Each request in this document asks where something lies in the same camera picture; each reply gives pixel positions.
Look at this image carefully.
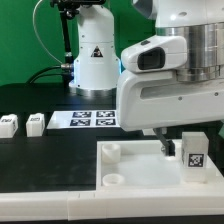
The white L-shaped obstacle fence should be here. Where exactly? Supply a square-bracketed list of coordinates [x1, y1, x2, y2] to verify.
[0, 190, 224, 222]

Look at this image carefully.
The black cable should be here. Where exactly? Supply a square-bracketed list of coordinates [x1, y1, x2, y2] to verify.
[26, 65, 75, 84]

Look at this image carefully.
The grey cable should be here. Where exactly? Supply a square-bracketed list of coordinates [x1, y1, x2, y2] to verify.
[32, 0, 65, 65]

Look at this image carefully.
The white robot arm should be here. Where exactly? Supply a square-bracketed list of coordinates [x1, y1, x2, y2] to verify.
[71, 0, 224, 133]

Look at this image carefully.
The white marker sheet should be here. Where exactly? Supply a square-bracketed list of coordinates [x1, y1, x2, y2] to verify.
[47, 110, 118, 129]

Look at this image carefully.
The white square tabletop tray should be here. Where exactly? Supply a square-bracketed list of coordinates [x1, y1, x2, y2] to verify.
[96, 140, 224, 190]

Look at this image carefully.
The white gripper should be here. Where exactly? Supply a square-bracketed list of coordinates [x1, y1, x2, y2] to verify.
[116, 71, 224, 156]

